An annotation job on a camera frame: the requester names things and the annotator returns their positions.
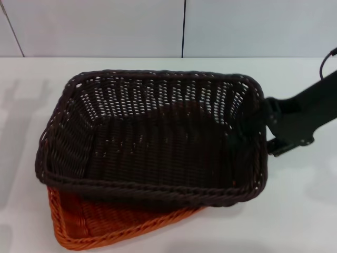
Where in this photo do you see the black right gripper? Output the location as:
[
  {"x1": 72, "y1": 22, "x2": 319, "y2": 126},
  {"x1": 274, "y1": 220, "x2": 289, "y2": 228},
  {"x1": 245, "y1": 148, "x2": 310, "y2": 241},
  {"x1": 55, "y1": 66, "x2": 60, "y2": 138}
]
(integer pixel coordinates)
[{"x1": 264, "y1": 69, "x2": 337, "y2": 159}]

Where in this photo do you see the dark brown woven plastic basket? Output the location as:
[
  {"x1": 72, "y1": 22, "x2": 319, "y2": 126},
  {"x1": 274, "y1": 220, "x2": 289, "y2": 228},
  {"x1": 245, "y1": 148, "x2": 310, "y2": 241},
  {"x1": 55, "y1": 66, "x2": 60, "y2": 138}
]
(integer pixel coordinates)
[{"x1": 34, "y1": 69, "x2": 270, "y2": 211}]

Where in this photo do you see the orange woven plastic basket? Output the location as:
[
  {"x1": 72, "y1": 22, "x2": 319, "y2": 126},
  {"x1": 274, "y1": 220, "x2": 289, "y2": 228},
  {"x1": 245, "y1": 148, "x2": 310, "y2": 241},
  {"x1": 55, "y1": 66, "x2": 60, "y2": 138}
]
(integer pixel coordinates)
[{"x1": 45, "y1": 184, "x2": 211, "y2": 250}]

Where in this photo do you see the black cable with red band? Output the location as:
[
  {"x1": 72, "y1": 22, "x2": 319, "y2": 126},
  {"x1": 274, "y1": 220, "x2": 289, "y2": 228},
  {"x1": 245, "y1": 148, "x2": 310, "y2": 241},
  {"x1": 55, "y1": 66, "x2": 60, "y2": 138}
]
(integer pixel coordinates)
[{"x1": 319, "y1": 47, "x2": 337, "y2": 80}]

